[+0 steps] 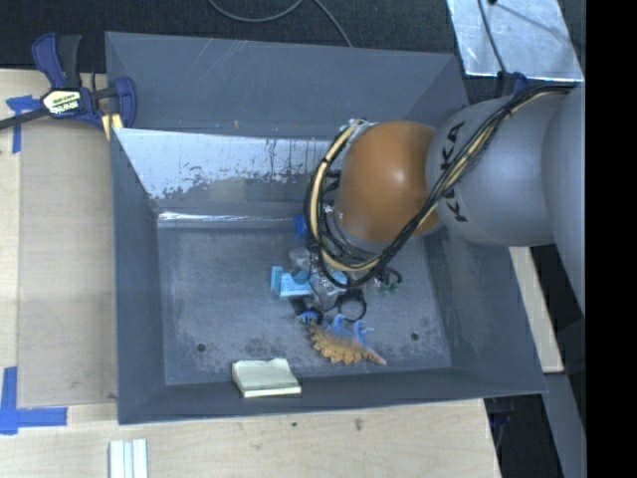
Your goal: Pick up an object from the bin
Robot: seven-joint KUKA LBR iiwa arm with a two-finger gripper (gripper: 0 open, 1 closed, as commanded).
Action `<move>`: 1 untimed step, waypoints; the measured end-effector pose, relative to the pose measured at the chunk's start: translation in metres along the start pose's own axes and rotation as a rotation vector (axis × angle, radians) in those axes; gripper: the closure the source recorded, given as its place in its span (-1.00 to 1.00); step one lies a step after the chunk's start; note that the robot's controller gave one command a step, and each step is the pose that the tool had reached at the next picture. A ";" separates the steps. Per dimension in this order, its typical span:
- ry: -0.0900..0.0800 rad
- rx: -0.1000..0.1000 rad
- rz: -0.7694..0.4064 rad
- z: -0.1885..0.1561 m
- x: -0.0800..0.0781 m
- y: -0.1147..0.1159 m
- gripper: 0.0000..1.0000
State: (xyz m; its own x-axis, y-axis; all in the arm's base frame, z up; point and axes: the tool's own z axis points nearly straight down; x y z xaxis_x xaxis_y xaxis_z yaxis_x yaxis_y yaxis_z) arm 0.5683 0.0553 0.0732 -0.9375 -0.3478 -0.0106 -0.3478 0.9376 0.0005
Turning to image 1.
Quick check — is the black ring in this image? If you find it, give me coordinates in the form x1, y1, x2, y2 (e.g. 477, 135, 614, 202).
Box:
336, 288, 368, 322

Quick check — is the grey metal bin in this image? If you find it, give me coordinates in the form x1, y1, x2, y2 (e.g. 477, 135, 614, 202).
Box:
104, 31, 549, 425

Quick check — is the blue toy animal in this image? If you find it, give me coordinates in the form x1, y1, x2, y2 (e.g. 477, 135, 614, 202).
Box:
325, 313, 375, 349

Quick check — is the pale wood flat board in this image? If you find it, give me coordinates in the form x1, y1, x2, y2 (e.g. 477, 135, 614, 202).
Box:
16, 120, 121, 408

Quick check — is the pale yellow sponge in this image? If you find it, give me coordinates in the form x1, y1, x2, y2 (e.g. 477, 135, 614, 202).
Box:
230, 357, 304, 399

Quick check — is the light blue block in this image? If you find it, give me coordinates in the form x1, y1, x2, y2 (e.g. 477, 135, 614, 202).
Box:
270, 265, 311, 300

